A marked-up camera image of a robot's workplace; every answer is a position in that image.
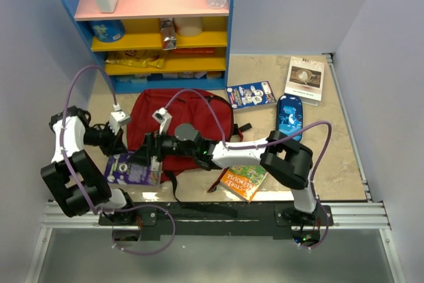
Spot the white round container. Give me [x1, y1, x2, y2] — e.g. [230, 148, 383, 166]
[174, 17, 203, 37]

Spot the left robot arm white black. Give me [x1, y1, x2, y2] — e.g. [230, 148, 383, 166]
[40, 105, 137, 225]

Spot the red flat box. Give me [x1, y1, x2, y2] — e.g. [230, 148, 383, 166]
[172, 48, 215, 55]

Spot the white coffee cover book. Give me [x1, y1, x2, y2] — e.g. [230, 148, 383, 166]
[284, 56, 325, 106]

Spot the orange treehouse book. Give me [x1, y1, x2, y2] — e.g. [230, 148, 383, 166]
[220, 166, 268, 202]

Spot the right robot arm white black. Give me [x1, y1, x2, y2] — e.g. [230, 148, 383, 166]
[128, 123, 319, 225]

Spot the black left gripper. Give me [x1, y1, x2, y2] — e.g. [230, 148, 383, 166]
[83, 121, 129, 158]

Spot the blue cartoon book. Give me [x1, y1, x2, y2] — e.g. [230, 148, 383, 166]
[226, 81, 277, 110]

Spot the silver snack packet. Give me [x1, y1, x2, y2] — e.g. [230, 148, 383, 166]
[160, 18, 177, 50]

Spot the red backpack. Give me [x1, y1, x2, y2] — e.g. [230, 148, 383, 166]
[127, 89, 252, 159]

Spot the blue snack can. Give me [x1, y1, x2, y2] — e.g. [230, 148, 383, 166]
[89, 20, 126, 43]

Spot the blue shelf unit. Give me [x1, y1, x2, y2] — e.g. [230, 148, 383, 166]
[61, 0, 234, 93]

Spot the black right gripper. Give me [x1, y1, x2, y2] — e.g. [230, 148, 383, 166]
[128, 125, 197, 166]

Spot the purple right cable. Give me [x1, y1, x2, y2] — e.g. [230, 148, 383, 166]
[164, 89, 333, 251]

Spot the purple book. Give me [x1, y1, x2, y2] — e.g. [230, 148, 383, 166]
[104, 152, 160, 187]

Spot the yellow chips bag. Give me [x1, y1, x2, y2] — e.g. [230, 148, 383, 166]
[105, 50, 168, 69]

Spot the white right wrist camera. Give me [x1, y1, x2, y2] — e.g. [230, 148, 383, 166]
[152, 107, 172, 135]

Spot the blue dinosaur pencil case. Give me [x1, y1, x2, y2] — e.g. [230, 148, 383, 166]
[276, 93, 303, 136]

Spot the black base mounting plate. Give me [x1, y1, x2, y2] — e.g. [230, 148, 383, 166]
[99, 201, 334, 243]

